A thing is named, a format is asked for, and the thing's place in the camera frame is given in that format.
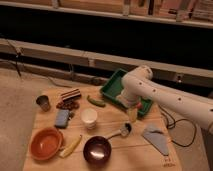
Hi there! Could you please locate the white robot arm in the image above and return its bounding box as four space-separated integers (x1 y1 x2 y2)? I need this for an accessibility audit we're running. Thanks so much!
116 66 213 134

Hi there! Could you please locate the white plastic cup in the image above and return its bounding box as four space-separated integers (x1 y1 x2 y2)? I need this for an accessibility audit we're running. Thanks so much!
81 108 98 129

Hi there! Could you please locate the small metal cup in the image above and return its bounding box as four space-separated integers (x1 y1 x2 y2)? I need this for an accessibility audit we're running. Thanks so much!
36 95 51 112

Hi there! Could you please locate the orange ball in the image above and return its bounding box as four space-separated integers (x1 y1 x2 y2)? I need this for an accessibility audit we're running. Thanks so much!
136 102 143 109

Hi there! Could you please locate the green plastic tray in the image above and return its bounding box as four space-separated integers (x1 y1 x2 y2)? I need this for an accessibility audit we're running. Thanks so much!
100 69 153 118

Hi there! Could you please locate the grey blue cloth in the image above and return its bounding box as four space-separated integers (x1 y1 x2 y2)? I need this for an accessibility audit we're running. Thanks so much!
142 124 169 156

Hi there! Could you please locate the dark maroon bowl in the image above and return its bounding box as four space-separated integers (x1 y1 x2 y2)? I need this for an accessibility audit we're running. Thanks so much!
83 136 112 166

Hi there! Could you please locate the brown striped block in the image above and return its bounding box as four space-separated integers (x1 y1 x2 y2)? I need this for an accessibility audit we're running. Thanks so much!
61 89 81 101

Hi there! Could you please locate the blue sponge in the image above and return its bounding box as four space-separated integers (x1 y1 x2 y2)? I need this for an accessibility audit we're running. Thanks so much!
55 110 69 128

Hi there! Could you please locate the yellow banana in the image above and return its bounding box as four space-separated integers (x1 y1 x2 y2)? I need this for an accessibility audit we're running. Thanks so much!
59 135 82 158

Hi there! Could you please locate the orange bowl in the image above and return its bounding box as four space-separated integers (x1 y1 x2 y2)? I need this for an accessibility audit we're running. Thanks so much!
30 127 63 161

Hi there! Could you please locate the black cable right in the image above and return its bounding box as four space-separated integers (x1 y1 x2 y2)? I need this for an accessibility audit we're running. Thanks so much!
159 106 198 148

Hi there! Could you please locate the black cable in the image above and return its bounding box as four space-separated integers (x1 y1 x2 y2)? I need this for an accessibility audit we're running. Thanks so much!
0 33 73 88
159 106 198 148

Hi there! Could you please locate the black cable left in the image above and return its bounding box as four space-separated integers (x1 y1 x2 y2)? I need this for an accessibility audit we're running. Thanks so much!
0 33 73 88

